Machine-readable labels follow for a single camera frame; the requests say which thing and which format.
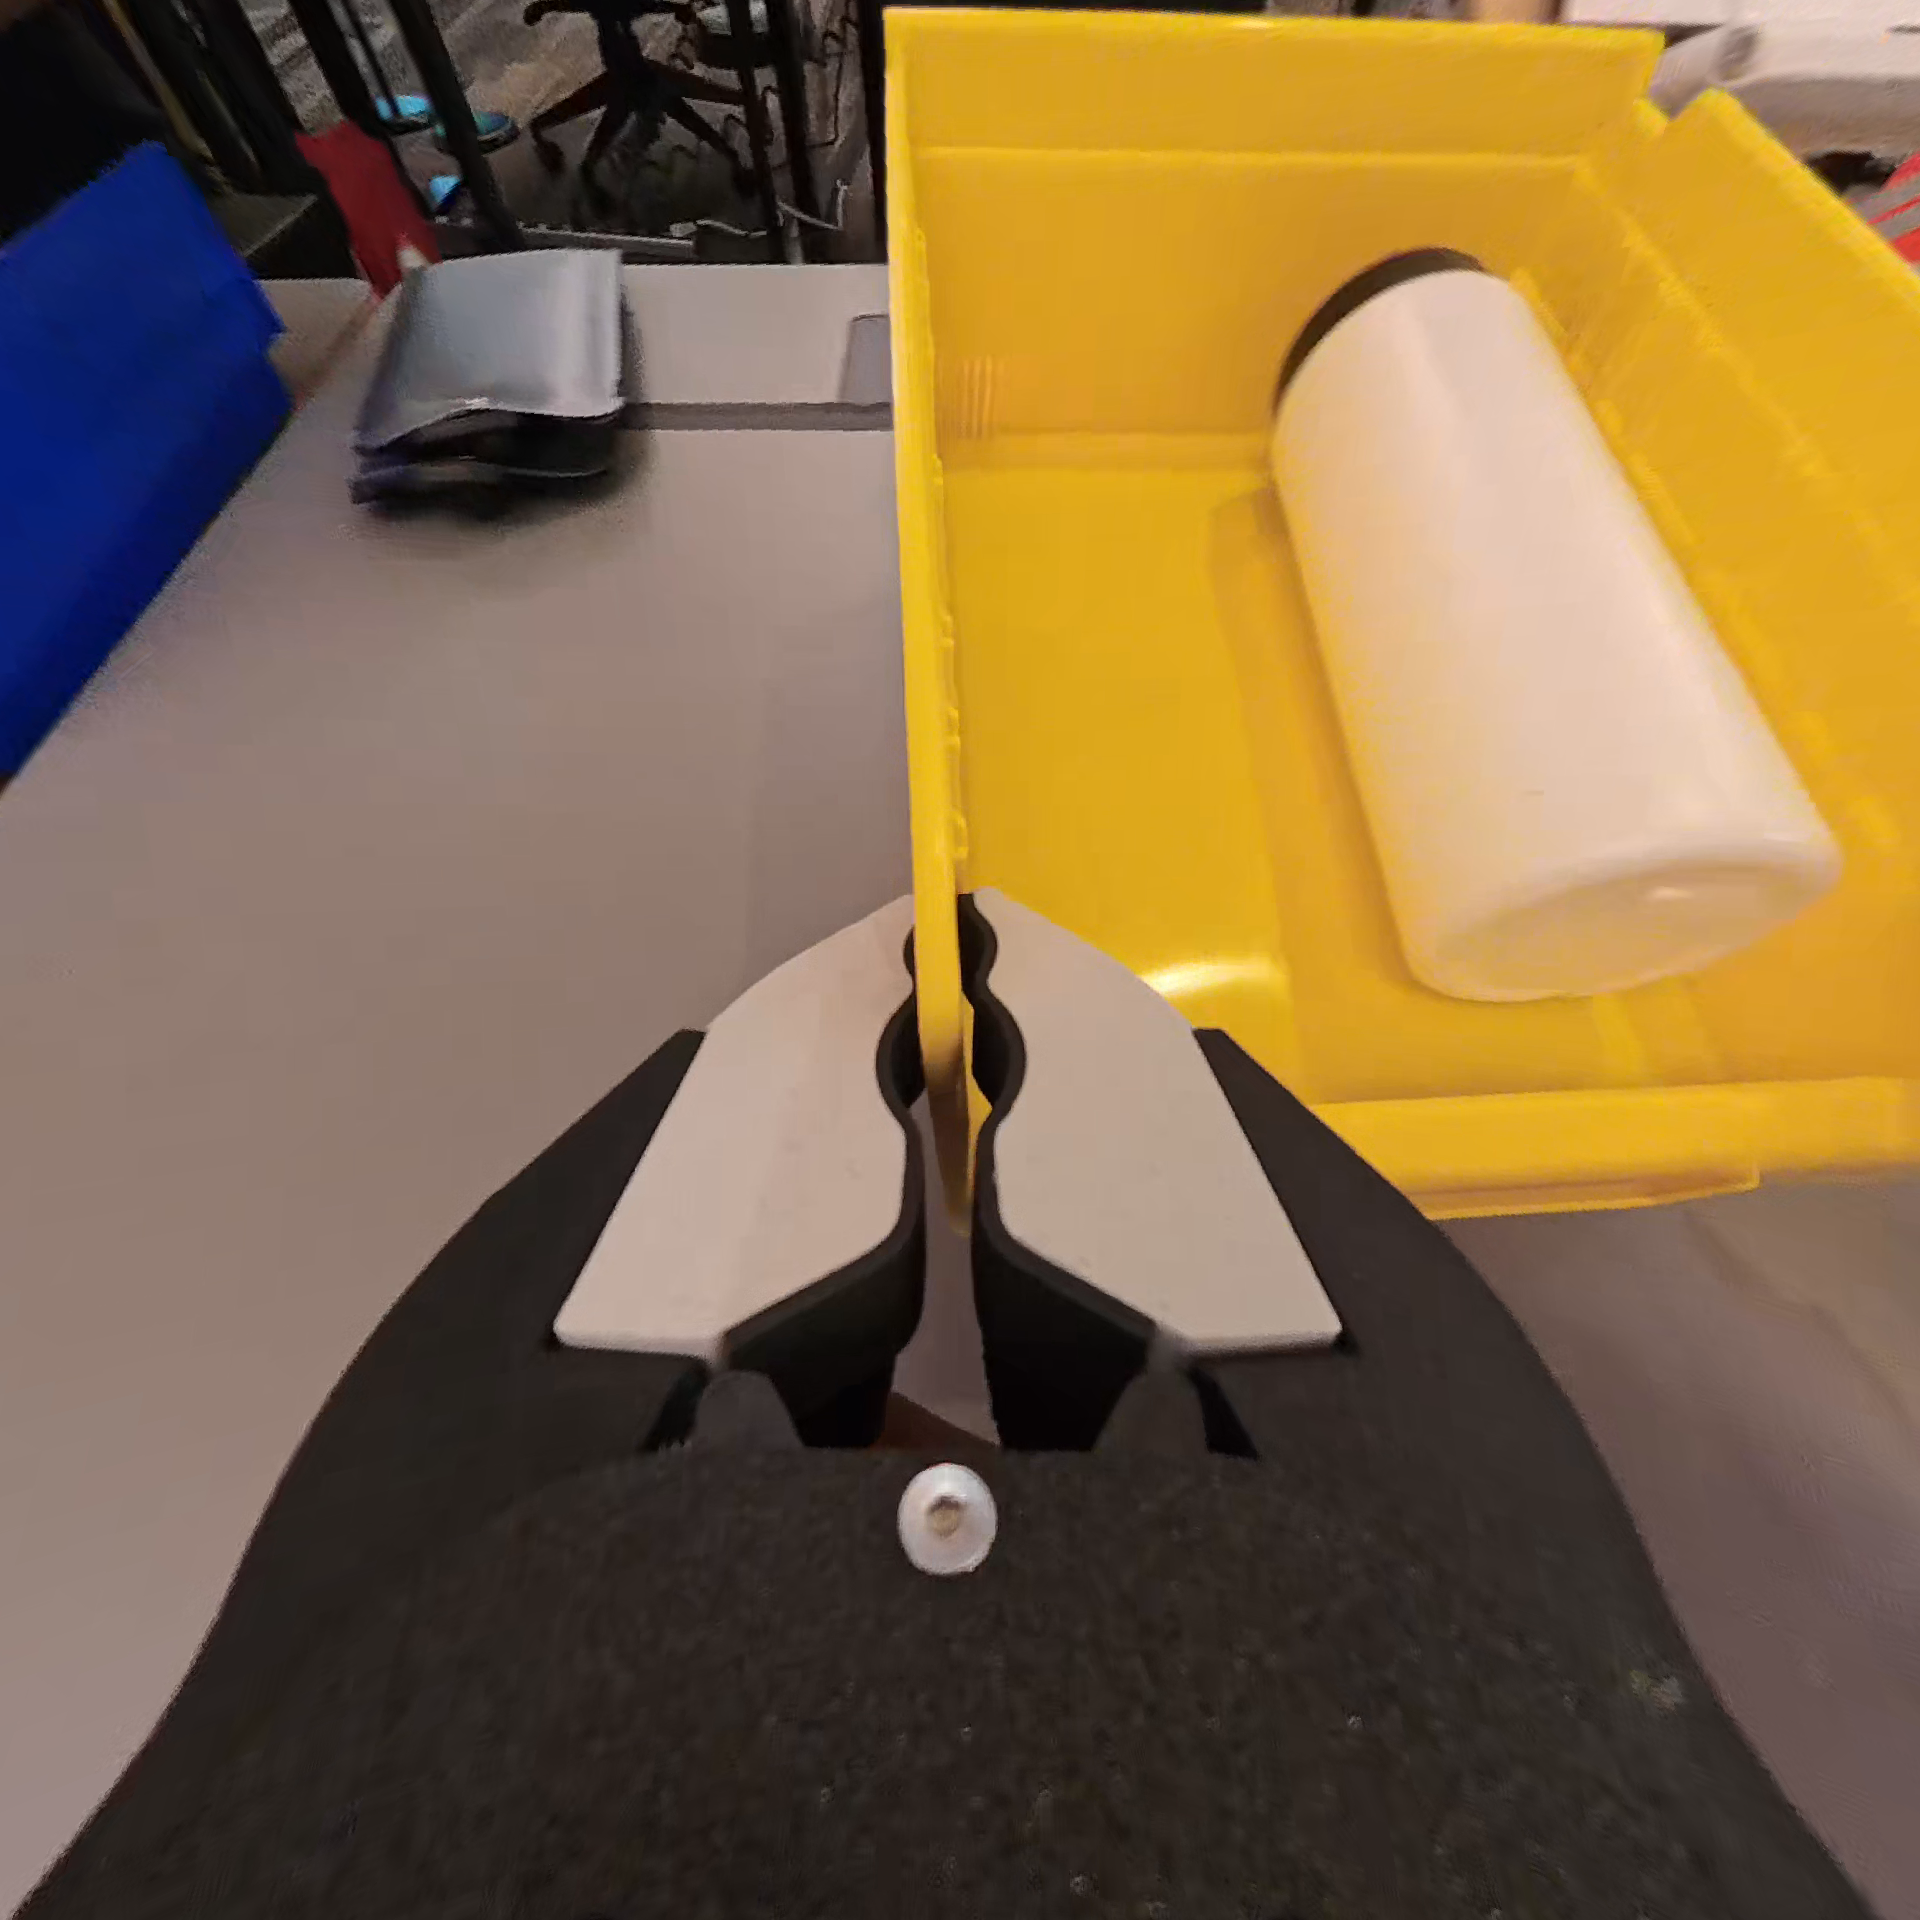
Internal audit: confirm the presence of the blue plastic bin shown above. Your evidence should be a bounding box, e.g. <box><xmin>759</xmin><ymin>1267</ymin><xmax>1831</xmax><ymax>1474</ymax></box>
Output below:
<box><xmin>0</xmin><ymin>139</ymin><xmax>296</xmax><ymax>785</ymax></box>

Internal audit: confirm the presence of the dark foil pouch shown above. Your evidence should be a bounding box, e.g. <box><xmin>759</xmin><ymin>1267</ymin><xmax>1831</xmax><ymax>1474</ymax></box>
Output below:
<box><xmin>346</xmin><ymin>246</ymin><xmax>632</xmax><ymax>513</ymax></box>

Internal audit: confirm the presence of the red bag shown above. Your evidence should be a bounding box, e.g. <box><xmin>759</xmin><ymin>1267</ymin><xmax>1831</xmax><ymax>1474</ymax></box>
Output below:
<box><xmin>292</xmin><ymin>120</ymin><xmax>441</xmax><ymax>297</ymax></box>

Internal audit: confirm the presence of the white plastic bottle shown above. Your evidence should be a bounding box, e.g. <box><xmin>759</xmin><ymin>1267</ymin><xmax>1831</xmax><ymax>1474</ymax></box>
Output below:
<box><xmin>1265</xmin><ymin>270</ymin><xmax>1847</xmax><ymax>1004</ymax></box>

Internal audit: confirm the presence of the black office chair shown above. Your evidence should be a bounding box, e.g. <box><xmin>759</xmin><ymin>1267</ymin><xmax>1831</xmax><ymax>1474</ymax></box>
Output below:
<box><xmin>520</xmin><ymin>0</ymin><xmax>792</xmax><ymax>186</ymax></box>

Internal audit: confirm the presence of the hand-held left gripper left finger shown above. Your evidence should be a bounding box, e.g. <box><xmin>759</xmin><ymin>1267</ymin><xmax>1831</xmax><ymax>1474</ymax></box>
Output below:
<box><xmin>550</xmin><ymin>897</ymin><xmax>928</xmax><ymax>1453</ymax></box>

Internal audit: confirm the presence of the yellow plastic bin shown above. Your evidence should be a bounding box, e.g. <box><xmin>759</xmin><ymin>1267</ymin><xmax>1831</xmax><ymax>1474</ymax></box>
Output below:
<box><xmin>882</xmin><ymin>6</ymin><xmax>1920</xmax><ymax>1220</ymax></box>

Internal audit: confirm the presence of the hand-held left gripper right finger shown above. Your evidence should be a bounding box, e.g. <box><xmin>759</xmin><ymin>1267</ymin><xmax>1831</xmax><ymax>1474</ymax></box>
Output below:
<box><xmin>958</xmin><ymin>886</ymin><xmax>1346</xmax><ymax>1453</ymax></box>

